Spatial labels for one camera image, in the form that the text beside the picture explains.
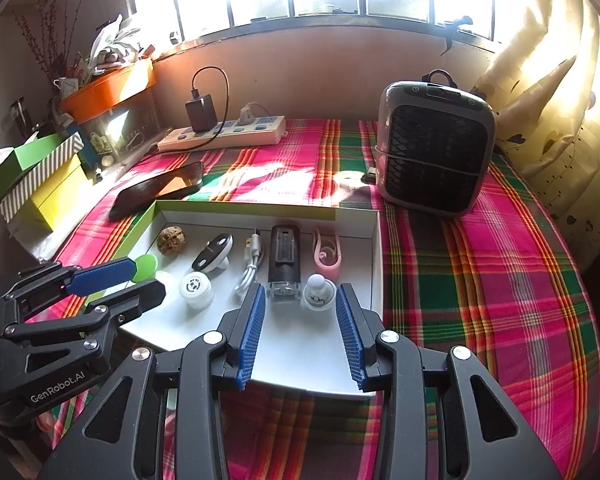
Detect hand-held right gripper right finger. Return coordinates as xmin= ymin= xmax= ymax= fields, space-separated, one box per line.
xmin=335 ymin=282 xmax=563 ymax=480

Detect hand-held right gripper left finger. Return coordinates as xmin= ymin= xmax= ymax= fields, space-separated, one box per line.
xmin=37 ymin=282 xmax=268 ymax=480

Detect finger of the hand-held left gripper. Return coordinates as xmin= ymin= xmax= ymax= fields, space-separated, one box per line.
xmin=2 ymin=279 xmax=167 ymax=356
xmin=0 ymin=256 xmax=140 ymax=313

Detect green and white cardboard box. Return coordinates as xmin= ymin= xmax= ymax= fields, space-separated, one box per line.
xmin=77 ymin=199 xmax=385 ymax=401

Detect white knob gadget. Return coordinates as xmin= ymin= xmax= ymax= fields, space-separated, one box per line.
xmin=301 ymin=274 xmax=337 ymax=313

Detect round white cap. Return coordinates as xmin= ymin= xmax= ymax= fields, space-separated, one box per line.
xmin=179 ymin=271 xmax=215 ymax=309

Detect brown walnut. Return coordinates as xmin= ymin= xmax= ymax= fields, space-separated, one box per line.
xmin=156 ymin=226 xmax=187 ymax=257

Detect white USB cable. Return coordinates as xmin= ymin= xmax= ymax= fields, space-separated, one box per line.
xmin=233 ymin=227 xmax=263 ymax=301

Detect pink oval clip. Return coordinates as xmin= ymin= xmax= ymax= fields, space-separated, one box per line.
xmin=311 ymin=226 xmax=342 ymax=281

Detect black rectangular flashlight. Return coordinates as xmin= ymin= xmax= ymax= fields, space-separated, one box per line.
xmin=267 ymin=225 xmax=302 ymax=303

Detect black and white oval gadget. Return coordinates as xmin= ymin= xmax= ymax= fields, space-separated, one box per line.
xmin=191 ymin=233 xmax=234 ymax=273

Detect black smartphone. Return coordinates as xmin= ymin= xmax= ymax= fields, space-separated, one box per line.
xmin=109 ymin=161 xmax=205 ymax=220

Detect green striped box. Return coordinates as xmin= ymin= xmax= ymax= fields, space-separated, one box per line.
xmin=0 ymin=132 xmax=84 ymax=221

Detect plaid blanket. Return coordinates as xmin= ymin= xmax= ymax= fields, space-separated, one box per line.
xmin=45 ymin=117 xmax=600 ymax=480

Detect glass tank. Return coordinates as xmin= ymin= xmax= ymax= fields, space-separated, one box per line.
xmin=77 ymin=105 xmax=161 ymax=161

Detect orange tray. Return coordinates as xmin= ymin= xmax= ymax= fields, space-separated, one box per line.
xmin=60 ymin=62 xmax=157 ymax=123

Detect white power strip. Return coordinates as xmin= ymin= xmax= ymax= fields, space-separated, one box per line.
xmin=157 ymin=115 xmax=287 ymax=152

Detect black charger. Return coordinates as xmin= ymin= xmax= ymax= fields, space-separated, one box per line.
xmin=185 ymin=94 xmax=216 ymax=133

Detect grey desktop heater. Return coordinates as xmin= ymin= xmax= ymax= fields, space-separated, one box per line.
xmin=372 ymin=70 xmax=496 ymax=218

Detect white plug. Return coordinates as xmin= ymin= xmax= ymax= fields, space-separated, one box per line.
xmin=237 ymin=102 xmax=268 ymax=123

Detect dried red branches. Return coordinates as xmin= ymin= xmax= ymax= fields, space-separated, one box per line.
xmin=12 ymin=0 xmax=91 ymax=86

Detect cream heart print curtain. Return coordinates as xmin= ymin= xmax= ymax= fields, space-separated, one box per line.
xmin=472 ymin=0 xmax=600 ymax=271

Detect black window latch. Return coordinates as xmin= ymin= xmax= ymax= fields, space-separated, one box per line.
xmin=440 ymin=15 xmax=476 ymax=56

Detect black charger cable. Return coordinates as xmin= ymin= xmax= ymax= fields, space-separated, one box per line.
xmin=191 ymin=66 xmax=229 ymax=133

